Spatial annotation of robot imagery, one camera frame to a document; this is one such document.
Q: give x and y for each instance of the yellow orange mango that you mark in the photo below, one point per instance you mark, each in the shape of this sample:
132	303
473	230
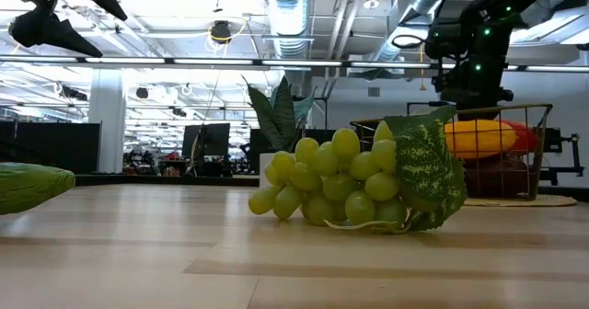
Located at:
478	139

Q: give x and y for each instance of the red apple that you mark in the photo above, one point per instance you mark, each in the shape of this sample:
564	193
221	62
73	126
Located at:
524	136

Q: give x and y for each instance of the dark red plum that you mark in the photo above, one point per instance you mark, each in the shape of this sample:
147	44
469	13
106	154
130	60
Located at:
497	178

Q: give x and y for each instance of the white pillar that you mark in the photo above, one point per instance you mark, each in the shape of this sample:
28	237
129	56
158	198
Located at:
107	125

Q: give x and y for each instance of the dark office partition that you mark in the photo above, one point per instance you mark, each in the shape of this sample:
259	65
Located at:
55	148

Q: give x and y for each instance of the green cucumber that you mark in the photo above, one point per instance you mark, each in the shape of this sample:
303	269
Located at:
27	187

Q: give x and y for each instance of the green grape bunch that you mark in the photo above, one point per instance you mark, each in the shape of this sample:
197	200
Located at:
340	185

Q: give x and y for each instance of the black computer monitor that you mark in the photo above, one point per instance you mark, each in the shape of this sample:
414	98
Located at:
211	139

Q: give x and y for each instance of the green plant in white pot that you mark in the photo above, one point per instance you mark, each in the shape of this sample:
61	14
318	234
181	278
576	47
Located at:
276	116

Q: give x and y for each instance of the black ceiling camera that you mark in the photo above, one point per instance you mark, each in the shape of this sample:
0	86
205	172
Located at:
221	32

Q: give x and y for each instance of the silver ventilation duct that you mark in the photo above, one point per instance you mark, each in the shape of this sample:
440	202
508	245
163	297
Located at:
290	14

